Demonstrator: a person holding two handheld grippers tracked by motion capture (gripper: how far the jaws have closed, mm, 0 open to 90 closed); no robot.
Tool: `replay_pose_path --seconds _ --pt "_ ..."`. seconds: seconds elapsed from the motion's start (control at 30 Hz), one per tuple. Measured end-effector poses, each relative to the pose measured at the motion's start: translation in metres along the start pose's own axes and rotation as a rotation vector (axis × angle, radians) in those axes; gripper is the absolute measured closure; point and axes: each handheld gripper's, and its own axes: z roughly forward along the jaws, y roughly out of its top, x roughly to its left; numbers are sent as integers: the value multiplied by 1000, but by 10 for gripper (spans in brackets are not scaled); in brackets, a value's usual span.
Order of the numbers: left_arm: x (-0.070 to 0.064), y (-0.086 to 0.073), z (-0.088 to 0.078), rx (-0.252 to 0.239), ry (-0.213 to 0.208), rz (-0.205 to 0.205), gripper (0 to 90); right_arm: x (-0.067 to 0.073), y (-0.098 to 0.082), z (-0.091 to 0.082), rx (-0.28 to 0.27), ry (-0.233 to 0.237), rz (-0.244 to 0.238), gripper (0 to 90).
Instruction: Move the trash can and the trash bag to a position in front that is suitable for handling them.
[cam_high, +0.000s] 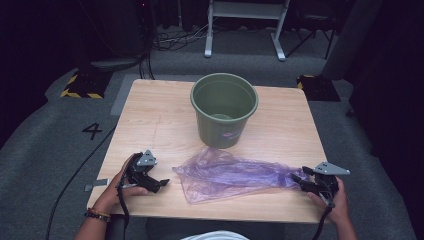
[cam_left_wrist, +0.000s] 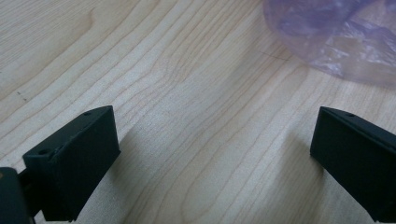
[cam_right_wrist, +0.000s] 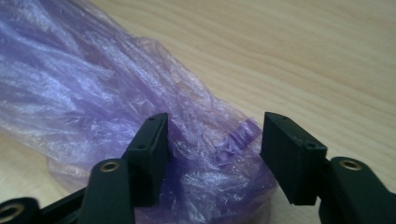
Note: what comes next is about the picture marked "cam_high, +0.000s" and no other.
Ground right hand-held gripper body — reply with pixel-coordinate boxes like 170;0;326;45
309;161;351;205

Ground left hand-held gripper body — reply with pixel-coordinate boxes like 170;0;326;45
124;149;159;192

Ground purple plastic bag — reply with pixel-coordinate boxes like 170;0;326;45
172;146;310;205

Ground green plastic bucket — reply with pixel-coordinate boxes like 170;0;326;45
190;72;260;149

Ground person's right hand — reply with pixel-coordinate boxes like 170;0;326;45
306;176;352;226

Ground person's left hand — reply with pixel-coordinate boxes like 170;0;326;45
93;154;150;215

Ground person's dark trousers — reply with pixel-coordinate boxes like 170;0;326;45
109;215;286;240

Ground grey tape strip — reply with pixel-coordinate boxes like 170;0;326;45
83;178;111;193

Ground black yellow striped floor base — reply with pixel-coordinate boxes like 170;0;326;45
60;68;113;100
296;74;342;103

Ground grey pillar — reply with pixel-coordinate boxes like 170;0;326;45
321;0;384;81

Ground black chair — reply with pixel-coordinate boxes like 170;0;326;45
285;6;338;60

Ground left hand-held gripper black cable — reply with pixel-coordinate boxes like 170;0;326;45
115;173;132;240

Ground hand-held gripper black cable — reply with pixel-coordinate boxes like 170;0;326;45
311;199;335;240
115;173;132;240

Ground right hand-held gripper black cable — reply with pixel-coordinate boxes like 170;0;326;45
311;199;335;240

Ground beaded bracelet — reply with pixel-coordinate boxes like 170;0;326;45
83;207;112;223

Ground black floor cable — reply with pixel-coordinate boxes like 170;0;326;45
44;124;118;240

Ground bundle of floor cables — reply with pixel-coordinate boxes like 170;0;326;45
151;22;214;53

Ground white metal desk frame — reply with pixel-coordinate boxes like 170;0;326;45
204;0;291;62

